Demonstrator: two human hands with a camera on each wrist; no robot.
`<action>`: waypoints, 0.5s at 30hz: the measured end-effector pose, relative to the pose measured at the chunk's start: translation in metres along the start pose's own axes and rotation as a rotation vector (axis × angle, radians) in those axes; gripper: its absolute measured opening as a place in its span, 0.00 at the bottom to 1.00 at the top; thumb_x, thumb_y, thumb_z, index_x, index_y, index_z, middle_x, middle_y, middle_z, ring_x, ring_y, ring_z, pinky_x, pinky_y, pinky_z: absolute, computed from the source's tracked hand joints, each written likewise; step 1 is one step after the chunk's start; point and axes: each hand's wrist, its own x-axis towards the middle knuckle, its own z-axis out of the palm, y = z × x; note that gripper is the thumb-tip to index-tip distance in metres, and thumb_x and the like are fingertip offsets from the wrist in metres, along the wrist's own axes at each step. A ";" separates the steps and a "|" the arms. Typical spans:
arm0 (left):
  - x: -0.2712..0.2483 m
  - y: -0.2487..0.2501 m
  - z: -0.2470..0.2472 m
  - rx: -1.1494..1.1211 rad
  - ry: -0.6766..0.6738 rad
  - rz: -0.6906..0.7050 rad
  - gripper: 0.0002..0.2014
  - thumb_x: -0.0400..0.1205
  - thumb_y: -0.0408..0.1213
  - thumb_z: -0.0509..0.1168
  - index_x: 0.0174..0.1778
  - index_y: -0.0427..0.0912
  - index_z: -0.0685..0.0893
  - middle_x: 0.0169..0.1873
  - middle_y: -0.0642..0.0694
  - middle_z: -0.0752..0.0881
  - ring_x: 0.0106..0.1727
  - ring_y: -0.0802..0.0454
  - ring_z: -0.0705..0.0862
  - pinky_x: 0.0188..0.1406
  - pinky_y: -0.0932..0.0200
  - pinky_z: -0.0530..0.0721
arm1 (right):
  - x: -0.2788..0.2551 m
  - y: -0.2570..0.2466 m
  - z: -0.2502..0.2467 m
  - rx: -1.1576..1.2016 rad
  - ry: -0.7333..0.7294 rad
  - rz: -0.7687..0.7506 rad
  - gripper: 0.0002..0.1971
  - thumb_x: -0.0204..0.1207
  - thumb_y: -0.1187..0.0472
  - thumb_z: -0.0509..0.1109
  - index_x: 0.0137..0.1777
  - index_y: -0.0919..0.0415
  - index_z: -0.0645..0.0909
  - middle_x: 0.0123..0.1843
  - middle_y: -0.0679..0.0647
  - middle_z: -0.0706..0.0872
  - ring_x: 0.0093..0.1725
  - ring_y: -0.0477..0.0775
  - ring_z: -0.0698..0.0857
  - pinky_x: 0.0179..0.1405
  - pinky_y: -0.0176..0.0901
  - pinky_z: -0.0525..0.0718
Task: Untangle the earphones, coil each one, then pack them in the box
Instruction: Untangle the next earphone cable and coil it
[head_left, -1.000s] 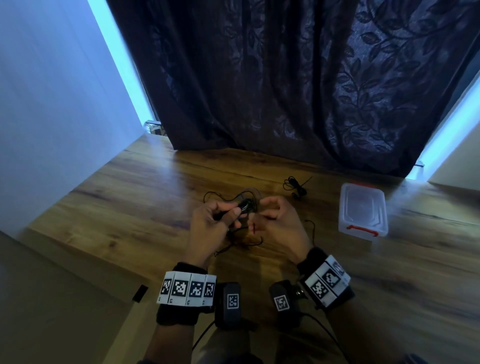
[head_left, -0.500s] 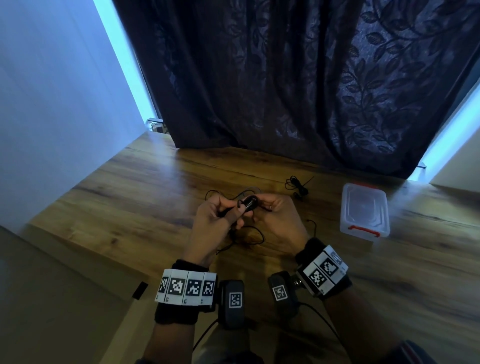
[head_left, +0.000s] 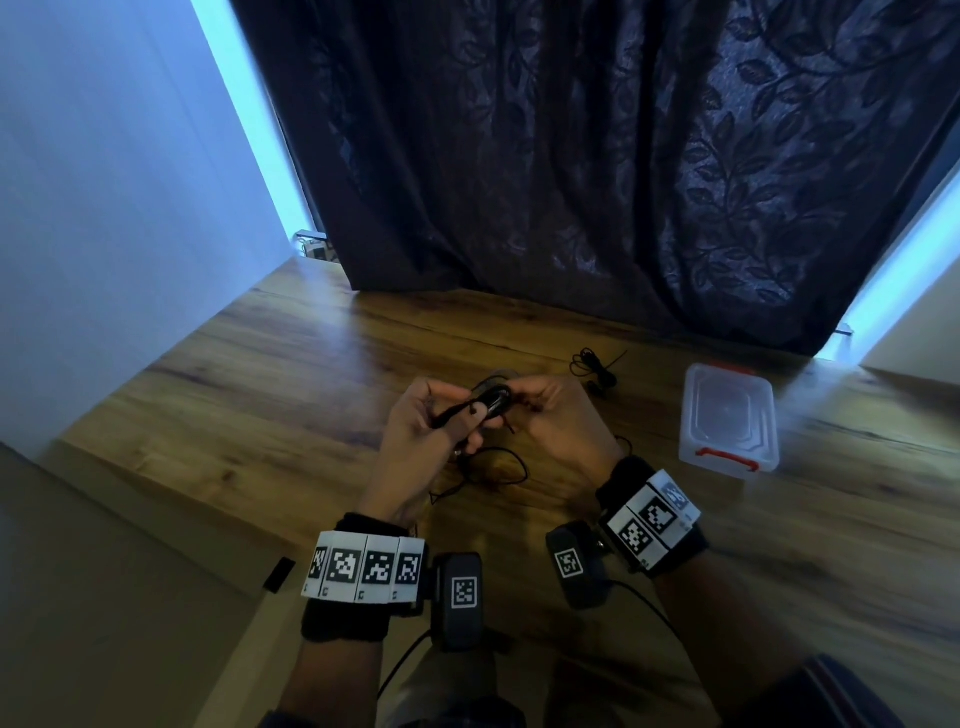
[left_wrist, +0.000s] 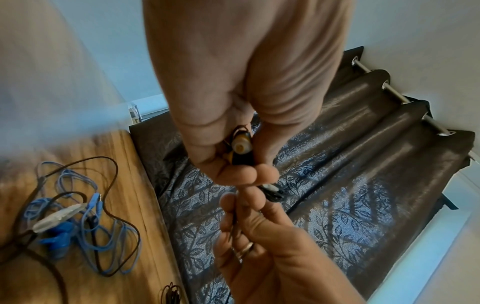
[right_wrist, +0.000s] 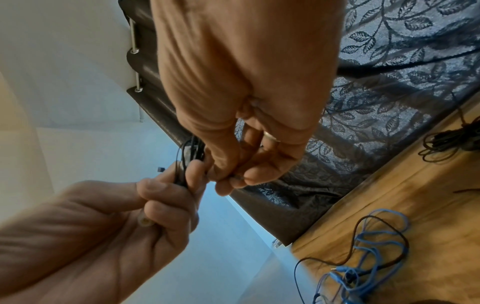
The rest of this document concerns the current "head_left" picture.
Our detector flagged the white window frame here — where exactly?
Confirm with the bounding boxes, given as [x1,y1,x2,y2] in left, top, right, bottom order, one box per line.
[188,0,340,262]

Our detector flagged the wristband with marker tags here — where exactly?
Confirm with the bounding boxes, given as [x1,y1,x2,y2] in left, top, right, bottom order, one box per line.
[300,512,430,645]
[595,455,711,580]

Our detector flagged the clear plastic box red handle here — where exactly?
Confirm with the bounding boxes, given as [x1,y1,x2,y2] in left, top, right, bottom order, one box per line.
[678,363,781,482]

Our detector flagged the person's right hand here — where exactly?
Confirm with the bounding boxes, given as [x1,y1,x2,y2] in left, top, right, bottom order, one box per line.
[496,373,628,490]

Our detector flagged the person's left forearm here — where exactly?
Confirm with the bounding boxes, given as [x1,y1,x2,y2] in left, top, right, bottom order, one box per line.
[275,635,385,728]

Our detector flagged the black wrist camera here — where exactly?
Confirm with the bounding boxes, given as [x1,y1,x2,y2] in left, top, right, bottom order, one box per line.
[430,552,488,653]
[545,521,613,611]

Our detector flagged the person's left hand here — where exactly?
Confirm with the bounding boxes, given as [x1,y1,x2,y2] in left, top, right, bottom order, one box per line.
[358,376,505,528]

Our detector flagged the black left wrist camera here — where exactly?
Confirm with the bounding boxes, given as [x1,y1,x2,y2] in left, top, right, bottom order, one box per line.
[430,552,488,653]

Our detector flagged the right wristband with marker tags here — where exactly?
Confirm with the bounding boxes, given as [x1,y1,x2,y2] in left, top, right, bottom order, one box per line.
[595,455,711,580]

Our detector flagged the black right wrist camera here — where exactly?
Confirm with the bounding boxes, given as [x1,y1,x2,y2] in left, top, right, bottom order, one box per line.
[545,521,613,611]

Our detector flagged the small black desk fitting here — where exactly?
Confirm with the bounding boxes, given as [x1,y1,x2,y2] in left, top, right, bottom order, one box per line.
[261,557,298,595]

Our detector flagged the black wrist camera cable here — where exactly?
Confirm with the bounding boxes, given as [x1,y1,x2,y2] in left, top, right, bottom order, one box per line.
[605,578,685,640]
[376,628,436,700]

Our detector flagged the black earphones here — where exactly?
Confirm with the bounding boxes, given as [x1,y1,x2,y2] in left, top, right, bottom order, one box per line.
[568,347,631,398]

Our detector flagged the person's right forearm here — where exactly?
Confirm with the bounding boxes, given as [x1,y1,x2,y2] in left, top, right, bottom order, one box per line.
[653,548,808,718]

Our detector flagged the left wristband with marker tags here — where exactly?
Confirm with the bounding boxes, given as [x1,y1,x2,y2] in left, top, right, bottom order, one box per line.
[300,512,430,645]

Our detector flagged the dark leaf-patterned curtain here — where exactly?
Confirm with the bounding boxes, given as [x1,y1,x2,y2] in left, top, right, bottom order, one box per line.
[228,0,960,358]

